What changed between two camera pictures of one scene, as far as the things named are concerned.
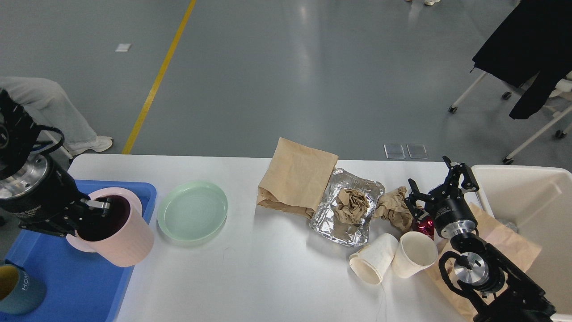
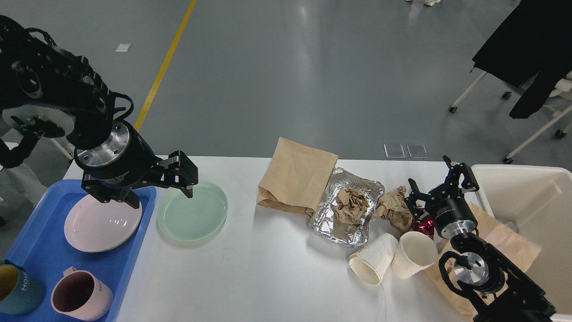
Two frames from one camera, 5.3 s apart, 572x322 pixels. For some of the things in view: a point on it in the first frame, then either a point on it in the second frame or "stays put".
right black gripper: [447, 203] stays put
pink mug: [124, 238] → [81, 295]
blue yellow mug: [20, 292] stays put
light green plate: [192, 211] stays put
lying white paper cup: [371, 261] stays put
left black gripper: [57, 192] → [128, 159]
